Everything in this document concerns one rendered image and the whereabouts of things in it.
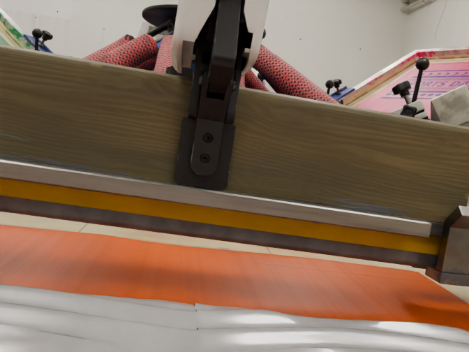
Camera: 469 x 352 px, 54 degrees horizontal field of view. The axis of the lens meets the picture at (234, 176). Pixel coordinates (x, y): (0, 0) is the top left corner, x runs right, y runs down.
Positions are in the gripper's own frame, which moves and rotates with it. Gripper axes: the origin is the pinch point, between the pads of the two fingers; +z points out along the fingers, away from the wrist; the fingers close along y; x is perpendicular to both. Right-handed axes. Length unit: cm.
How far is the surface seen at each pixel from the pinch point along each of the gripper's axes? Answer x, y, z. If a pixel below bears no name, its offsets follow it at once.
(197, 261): 1.0, -4.4, 8.4
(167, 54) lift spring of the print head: -6, -60, -15
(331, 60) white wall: 131, -411, -92
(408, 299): 16.0, -0.5, 8.3
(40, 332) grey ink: -6.1, 10.6, 7.9
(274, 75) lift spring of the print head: 16, -65, -16
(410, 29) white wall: 200, -398, -131
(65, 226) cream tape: -10.3, -10.6, 8.4
